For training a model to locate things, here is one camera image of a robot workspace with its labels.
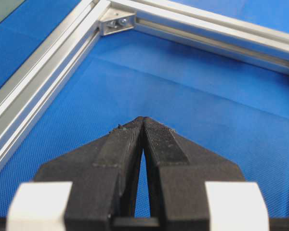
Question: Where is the aluminium corner bracket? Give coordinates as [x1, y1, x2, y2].
[99, 8, 136, 36]

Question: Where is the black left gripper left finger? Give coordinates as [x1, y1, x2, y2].
[33, 116, 144, 231]

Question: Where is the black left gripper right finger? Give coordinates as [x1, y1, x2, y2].
[143, 117, 245, 231]

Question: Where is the aluminium extrusion frame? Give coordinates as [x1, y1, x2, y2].
[0, 0, 289, 171]

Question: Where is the blue cloth mat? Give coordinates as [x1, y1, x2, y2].
[0, 0, 289, 219]

